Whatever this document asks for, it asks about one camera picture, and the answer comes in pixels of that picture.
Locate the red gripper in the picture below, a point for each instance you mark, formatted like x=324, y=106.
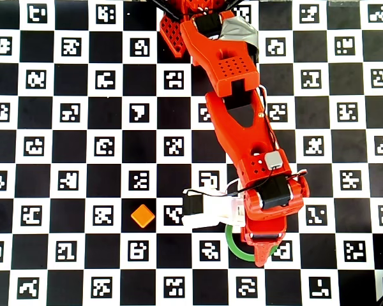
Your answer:
x=264, y=237

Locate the orange cube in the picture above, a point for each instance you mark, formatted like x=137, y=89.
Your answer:
x=143, y=216

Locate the small grey square block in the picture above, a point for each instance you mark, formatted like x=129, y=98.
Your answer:
x=273, y=160

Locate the black white marker checkerboard mat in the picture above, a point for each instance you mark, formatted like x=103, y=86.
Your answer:
x=35, y=188

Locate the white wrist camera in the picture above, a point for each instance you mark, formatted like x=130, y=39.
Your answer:
x=217, y=212

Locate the grey duct tape patch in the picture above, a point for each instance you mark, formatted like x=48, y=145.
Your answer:
x=239, y=30

